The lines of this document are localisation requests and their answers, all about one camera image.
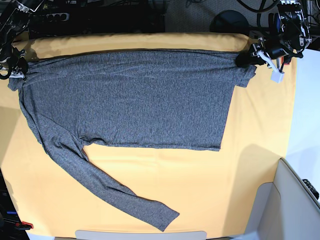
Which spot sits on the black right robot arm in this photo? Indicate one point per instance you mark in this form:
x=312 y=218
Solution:
x=13 y=21

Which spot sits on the white plastic tray edge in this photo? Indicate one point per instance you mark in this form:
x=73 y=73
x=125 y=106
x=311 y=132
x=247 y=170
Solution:
x=98 y=235

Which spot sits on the red black clamp right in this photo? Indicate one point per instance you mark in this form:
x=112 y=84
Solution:
x=286 y=60

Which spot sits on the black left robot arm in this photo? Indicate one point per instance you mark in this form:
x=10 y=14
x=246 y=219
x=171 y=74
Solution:
x=290 y=40

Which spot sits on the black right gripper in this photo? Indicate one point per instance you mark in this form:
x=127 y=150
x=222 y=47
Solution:
x=13 y=60

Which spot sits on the grey long-sleeve T-shirt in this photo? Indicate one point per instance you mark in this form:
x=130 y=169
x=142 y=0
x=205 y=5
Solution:
x=162 y=99

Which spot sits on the black round stand base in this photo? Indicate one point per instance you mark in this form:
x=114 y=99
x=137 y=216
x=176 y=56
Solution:
x=230 y=21

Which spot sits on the black power strip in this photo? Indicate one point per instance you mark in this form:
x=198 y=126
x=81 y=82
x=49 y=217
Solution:
x=51 y=17

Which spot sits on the white cardboard box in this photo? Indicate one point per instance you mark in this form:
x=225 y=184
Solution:
x=284 y=209

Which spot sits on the red black clamp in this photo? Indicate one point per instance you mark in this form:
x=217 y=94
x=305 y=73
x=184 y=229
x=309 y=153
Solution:
x=23 y=226
x=286 y=60

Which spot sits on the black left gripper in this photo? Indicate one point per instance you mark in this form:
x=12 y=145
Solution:
x=272 y=49

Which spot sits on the red black clamp left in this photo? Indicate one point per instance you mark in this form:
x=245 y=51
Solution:
x=23 y=226

